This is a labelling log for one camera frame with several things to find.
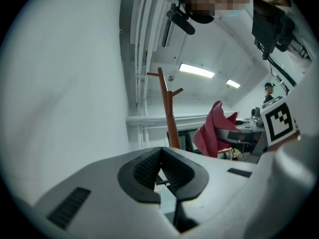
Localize black chest box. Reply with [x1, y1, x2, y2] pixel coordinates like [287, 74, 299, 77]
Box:
[251, 0, 295, 61]

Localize black head camera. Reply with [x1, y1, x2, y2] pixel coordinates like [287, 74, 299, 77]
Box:
[166, 3, 196, 36]

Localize pink towel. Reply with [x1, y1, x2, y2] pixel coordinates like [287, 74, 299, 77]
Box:
[193, 100, 241, 158]

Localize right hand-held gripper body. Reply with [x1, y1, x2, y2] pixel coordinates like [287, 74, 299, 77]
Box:
[250, 96, 299, 156]

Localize long ceiling light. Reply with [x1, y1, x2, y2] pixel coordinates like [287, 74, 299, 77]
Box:
[178, 63, 215, 79]

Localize white ceiling pipes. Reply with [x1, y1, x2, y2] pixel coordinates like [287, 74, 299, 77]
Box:
[126, 75, 207, 150]

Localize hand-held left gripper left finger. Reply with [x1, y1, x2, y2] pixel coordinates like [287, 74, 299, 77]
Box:
[32, 147, 180, 239]

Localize person's white shirt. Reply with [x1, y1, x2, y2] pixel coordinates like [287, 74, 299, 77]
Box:
[244, 0, 315, 73]

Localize wooden coat rack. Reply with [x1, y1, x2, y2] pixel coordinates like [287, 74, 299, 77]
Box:
[146, 67, 184, 149]

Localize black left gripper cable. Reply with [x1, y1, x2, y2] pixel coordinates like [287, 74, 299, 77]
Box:
[268, 56, 297, 88]

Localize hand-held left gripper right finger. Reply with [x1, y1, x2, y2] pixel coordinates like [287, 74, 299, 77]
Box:
[161, 147, 257, 234]

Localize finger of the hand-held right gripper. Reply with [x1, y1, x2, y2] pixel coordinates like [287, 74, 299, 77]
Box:
[216, 128, 260, 144]
[235, 118, 252, 127]

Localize short ceiling light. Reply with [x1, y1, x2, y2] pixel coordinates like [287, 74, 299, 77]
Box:
[225, 79, 241, 89]

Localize dark framed window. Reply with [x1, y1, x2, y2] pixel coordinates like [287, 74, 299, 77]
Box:
[166, 129, 200, 154]

